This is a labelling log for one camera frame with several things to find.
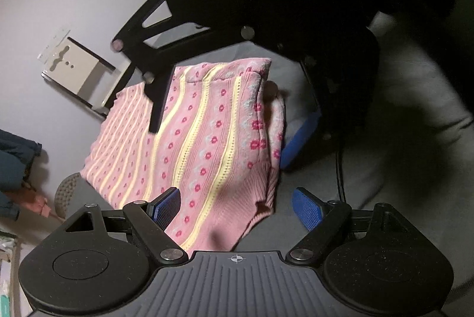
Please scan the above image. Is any grey woven basket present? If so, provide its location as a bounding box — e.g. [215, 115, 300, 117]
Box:
[54, 173, 80, 218]

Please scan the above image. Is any dark teal hanging jacket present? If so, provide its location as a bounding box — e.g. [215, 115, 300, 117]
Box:
[1, 130, 43, 221]

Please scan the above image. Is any black cable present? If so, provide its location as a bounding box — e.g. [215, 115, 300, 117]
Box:
[332, 148, 349, 203]

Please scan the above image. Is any white black wooden chair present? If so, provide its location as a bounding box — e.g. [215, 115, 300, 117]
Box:
[38, 27, 134, 118]

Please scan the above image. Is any pink striped knit sweater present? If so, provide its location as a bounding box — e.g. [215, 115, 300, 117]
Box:
[81, 58, 285, 253]

